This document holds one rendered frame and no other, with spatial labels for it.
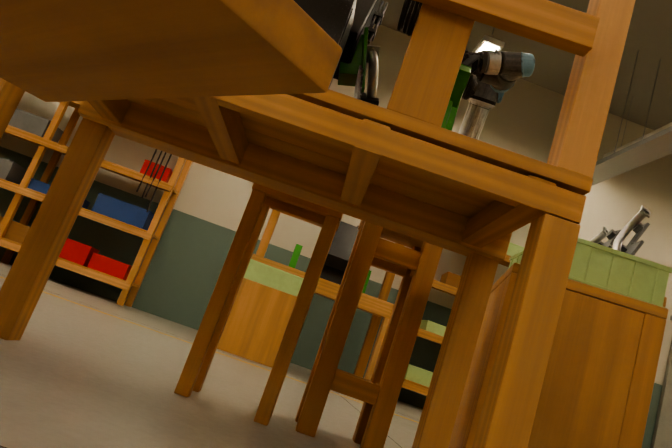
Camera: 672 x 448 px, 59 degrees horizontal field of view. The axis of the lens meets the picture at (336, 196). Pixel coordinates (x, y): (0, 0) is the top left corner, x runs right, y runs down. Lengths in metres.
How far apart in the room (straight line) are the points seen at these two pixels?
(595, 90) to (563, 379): 1.00
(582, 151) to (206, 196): 6.29
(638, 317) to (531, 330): 0.88
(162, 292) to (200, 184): 1.38
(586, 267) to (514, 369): 0.96
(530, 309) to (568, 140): 0.43
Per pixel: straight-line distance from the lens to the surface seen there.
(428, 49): 1.55
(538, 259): 1.46
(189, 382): 2.13
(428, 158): 1.44
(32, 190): 7.31
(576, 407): 2.20
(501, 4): 1.60
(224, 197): 7.50
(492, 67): 1.97
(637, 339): 2.27
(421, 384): 7.07
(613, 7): 1.77
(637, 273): 2.39
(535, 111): 8.72
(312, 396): 2.21
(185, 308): 7.37
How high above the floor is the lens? 0.30
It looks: 14 degrees up
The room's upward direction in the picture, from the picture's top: 19 degrees clockwise
